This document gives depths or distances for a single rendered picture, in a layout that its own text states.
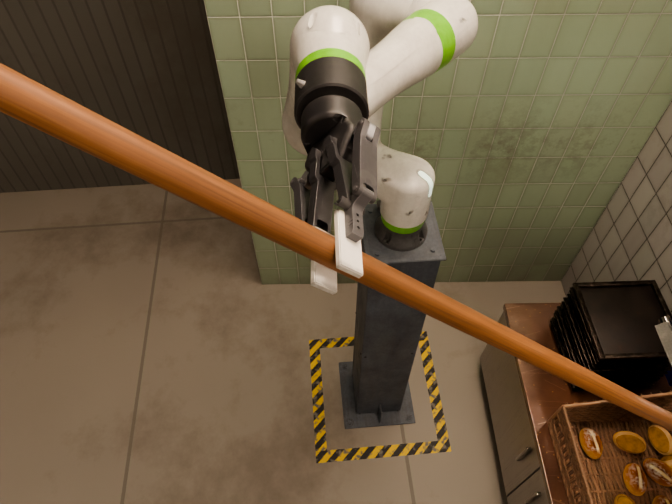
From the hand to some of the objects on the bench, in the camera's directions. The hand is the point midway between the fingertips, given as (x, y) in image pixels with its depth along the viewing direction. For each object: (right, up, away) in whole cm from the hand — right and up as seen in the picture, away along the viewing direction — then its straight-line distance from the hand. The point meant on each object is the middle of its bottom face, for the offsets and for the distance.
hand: (336, 251), depth 53 cm
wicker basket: (+96, -79, +113) cm, 168 cm away
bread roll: (+103, -70, +116) cm, 170 cm away
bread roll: (+105, -64, +123) cm, 174 cm away
